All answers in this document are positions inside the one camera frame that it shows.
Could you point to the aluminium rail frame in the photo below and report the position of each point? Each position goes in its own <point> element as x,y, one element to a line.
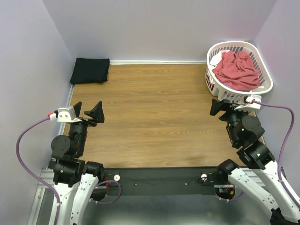
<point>46,175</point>

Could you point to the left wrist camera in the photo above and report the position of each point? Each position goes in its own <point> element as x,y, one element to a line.
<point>64,115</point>

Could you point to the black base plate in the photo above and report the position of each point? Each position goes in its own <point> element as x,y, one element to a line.
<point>168,181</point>

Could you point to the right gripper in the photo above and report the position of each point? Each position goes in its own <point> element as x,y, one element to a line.
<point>224,104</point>

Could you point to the folded black t shirt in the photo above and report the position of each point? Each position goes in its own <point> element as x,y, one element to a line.
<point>90,71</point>

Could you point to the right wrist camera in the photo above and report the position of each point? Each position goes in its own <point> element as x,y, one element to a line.
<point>250,104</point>

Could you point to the white laundry basket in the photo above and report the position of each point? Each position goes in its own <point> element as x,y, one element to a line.
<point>222,92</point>

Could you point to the red t shirt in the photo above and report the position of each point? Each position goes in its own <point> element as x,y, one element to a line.
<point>237,68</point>

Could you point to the white garment in basket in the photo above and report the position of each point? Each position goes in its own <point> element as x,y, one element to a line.
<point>217,58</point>

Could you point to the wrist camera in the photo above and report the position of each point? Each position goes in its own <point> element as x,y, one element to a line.
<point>64,115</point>
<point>250,104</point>

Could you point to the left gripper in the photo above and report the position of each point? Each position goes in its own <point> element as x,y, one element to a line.
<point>97,114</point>

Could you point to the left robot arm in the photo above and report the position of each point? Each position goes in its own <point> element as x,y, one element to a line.
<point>74,179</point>

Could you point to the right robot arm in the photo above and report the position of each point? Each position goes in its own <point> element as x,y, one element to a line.
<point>277,198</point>

